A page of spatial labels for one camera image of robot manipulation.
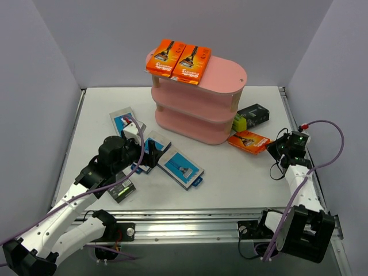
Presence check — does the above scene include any blue razor box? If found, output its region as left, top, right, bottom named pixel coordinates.
left=110, top=107, right=146, bottom=140
left=158, top=146, right=204, bottom=190
left=136, top=131, right=171, bottom=174

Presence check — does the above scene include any small orange razor box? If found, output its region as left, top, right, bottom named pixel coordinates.
left=227, top=131, right=272, bottom=155

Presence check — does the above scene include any black green razor box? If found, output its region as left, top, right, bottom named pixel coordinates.
left=232, top=103, right=270, bottom=132
left=108, top=179, right=136, bottom=203

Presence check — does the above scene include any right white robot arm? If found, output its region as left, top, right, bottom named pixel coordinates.
left=255, top=131, right=335, bottom=263

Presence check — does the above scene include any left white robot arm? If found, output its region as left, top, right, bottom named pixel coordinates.
left=2, top=136, right=163, bottom=275

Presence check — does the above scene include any pink three-tier shelf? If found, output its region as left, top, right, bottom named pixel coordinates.
left=151, top=56, right=247, bottom=145

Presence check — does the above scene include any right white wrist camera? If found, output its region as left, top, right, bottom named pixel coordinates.
left=298, top=124, right=311, bottom=144

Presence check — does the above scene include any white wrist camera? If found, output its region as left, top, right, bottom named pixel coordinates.
left=298, top=124, right=311, bottom=144
left=120, top=114, right=146, bottom=145

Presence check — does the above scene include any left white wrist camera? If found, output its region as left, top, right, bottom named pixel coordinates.
left=120, top=114, right=146, bottom=145

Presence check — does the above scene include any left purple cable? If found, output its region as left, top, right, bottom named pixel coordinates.
left=0, top=114, right=146, bottom=267

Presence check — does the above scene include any purple cable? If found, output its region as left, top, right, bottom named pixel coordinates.
left=0, top=114, right=146, bottom=267
left=261, top=120, right=346, bottom=263

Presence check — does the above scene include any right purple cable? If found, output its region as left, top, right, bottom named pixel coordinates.
left=261, top=120, right=346, bottom=263

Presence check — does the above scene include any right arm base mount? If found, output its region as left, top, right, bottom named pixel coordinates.
left=237, top=220, right=273, bottom=260

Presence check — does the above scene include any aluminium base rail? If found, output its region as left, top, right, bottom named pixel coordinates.
left=68, top=211, right=344, bottom=245

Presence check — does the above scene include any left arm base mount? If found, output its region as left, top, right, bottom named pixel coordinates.
left=86, top=223, right=136, bottom=262

